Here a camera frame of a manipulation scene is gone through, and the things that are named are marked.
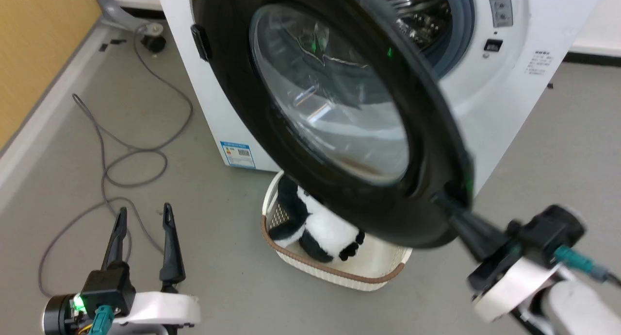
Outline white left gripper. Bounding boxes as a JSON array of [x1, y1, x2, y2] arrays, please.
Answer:
[[101, 202, 201, 326]]

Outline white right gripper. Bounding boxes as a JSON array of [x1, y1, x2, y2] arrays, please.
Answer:
[[431, 189, 564, 324]]

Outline black round washing machine door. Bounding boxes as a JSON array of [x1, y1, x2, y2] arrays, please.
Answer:
[[190, 0, 474, 249]]

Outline white washing machine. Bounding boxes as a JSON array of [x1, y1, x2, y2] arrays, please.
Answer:
[[154, 0, 608, 196]]

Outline grey rubber door gasket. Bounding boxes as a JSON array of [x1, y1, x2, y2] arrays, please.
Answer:
[[422, 0, 476, 79]]

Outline steel washing machine drum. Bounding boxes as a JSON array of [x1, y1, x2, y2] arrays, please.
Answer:
[[376, 0, 453, 52]]

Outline white laundry basket brown rim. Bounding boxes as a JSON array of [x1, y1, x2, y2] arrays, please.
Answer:
[[261, 170, 413, 292]]

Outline blue energy label sticker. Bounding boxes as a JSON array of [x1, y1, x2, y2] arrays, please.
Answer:
[[219, 140, 257, 169]]

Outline black white panda plush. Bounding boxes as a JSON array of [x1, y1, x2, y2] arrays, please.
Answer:
[[268, 175, 366, 264]]

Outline black white floor fitting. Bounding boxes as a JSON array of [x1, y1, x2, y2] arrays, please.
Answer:
[[140, 22, 167, 53]]

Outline grey control panel sticker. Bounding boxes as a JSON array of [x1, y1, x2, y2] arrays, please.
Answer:
[[485, 0, 515, 29]]

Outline teal left arm cable connector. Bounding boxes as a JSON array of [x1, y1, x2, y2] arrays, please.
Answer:
[[91, 305, 115, 335]]

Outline teal arm cable connector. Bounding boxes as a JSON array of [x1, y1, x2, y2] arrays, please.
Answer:
[[91, 305, 115, 335], [555, 245, 621, 285]]

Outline teal right arm cable connector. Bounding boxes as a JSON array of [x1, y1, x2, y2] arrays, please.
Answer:
[[555, 245, 621, 285]]

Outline grey power cable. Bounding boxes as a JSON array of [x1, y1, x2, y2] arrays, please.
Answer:
[[38, 24, 194, 297]]

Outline grey drain hose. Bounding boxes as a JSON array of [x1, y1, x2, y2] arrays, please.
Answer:
[[89, 0, 148, 33]]

